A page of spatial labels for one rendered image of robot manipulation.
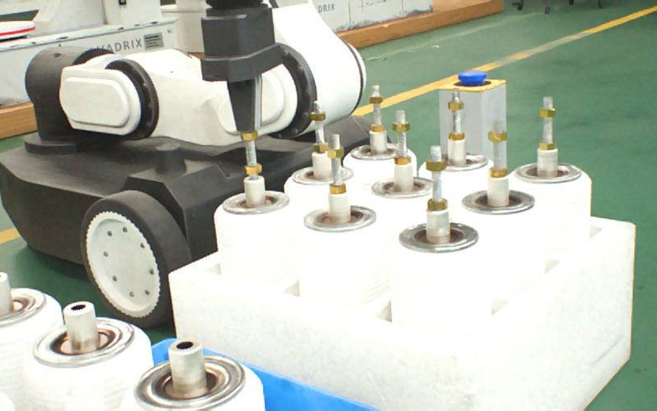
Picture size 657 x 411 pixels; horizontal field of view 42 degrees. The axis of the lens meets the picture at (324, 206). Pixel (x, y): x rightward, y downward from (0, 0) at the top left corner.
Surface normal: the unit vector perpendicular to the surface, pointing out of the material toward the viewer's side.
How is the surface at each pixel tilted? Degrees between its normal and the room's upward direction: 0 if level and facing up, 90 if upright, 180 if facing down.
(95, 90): 90
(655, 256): 0
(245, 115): 90
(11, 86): 90
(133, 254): 90
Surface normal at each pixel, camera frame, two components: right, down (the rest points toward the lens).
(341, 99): 0.76, 0.44
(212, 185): 0.51, -0.57
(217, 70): -0.30, 0.32
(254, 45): 0.95, 0.03
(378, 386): -0.62, 0.29
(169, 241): 0.63, -0.33
